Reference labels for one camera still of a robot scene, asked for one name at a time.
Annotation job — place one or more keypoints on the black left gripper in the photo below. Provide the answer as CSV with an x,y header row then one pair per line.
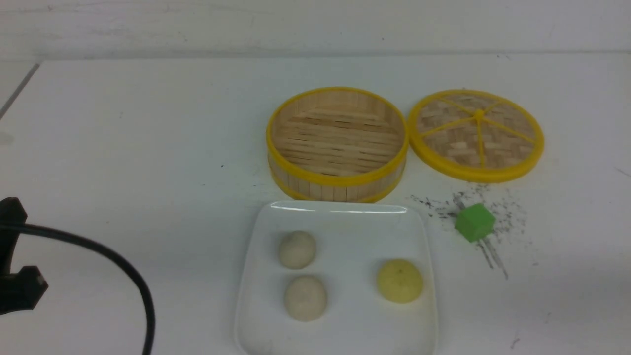
x,y
21,290

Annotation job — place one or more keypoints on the yellow-rimmed bamboo steamer basket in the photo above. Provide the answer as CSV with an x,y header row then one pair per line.
x,y
337,144

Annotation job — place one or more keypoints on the white square plate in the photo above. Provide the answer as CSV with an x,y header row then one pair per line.
x,y
353,241

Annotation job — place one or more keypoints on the white steamed bun front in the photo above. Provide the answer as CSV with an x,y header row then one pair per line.
x,y
305,298

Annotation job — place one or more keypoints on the white steamed bun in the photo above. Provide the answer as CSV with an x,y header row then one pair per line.
x,y
297,250
305,298

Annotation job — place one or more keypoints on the green cube block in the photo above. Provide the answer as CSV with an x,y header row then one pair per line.
x,y
475,222

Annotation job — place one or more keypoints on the yellow steamed bun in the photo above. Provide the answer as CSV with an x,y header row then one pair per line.
x,y
399,281

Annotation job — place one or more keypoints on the yellow-rimmed bamboo steamer lid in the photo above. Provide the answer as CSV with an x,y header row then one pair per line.
x,y
475,136

